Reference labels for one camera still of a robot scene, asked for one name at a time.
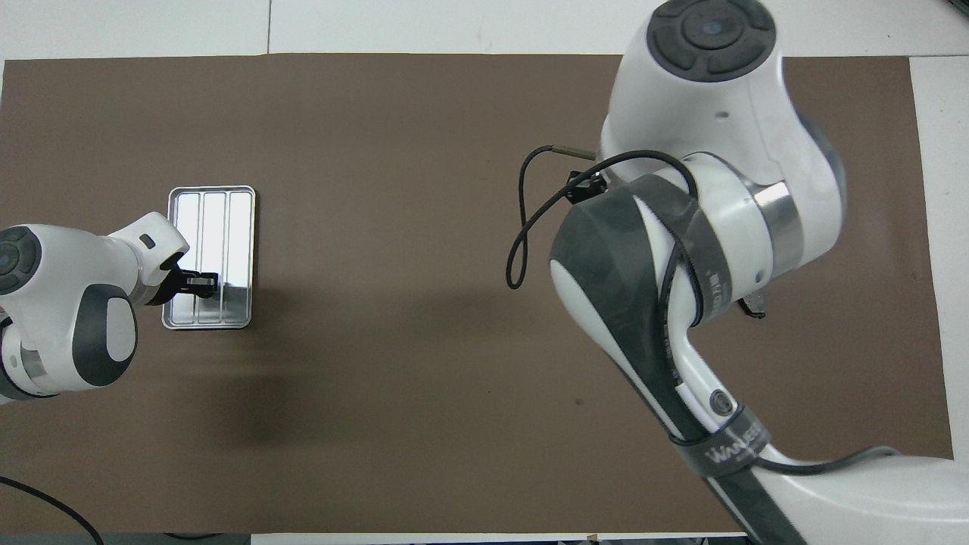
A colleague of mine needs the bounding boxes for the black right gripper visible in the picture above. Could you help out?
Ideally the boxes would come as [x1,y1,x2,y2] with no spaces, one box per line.
[566,171,608,205]

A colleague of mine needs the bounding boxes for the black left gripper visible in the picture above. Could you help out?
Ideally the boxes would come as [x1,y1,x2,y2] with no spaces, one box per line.
[148,257,221,307]

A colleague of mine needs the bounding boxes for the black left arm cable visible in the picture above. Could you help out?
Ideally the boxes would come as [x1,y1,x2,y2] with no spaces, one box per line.
[0,476,104,545]

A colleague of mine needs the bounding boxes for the silver metal ribbed tray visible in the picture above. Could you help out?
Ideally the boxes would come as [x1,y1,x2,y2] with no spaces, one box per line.
[161,185,257,331]

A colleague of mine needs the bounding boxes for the brown table mat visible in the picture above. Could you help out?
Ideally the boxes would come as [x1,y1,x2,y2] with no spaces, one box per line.
[0,53,953,535]

